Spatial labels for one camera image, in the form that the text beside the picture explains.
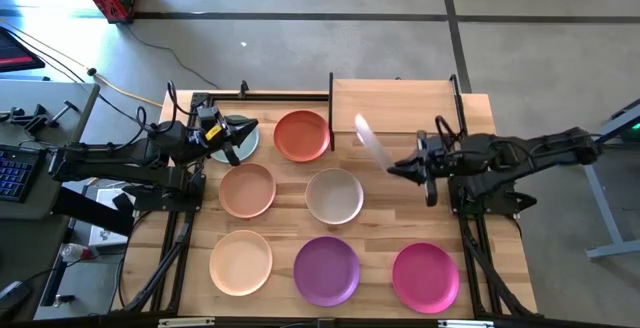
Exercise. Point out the black device with green light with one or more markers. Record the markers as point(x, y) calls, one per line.
point(635, 129)

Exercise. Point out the orange red plate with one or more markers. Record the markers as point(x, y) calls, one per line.
point(301, 135)

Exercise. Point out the terracotta brown plate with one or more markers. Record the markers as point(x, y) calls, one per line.
point(247, 190)

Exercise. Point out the purple plate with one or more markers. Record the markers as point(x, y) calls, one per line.
point(326, 271)

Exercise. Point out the wooden shelf with black legs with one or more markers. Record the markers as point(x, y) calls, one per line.
point(395, 105)

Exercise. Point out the black aluminium table frame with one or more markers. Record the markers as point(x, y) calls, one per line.
point(270, 97)

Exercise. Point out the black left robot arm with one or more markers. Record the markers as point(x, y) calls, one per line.
point(125, 165)

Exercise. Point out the sage green plate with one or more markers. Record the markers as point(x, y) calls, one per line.
point(248, 149)

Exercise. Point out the grey beige plate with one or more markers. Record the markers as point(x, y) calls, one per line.
point(334, 196)

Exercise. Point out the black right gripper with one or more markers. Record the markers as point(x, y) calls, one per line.
point(435, 163)

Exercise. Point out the small black frame knob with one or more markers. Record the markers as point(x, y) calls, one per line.
point(243, 89)

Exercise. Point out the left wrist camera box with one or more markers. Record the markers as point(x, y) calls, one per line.
point(208, 116)

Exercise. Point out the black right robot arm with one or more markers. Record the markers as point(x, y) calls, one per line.
point(525, 153)

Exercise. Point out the black keyboard with blue keys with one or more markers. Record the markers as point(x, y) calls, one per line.
point(15, 173)

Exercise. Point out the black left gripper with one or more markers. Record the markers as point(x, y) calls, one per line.
point(215, 138)

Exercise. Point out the black angled bar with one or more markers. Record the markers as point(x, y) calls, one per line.
point(90, 213)

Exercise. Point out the black desk clamp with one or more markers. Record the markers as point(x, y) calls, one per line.
point(30, 118)

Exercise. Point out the magenta plate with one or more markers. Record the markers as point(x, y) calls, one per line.
point(425, 278)

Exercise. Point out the cream peach plate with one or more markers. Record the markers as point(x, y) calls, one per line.
point(240, 263)

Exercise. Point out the grey desk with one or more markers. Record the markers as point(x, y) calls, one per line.
point(50, 93)

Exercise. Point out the white bottle with red cap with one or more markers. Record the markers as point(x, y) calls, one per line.
point(75, 253)

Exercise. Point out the grey metal table stand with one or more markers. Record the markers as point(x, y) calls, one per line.
point(605, 213)

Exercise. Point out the white box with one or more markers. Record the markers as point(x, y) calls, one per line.
point(107, 238)

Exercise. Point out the silver metal bracket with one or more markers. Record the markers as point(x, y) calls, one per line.
point(465, 324)
point(186, 322)

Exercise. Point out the black computer monitor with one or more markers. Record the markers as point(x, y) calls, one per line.
point(15, 50)

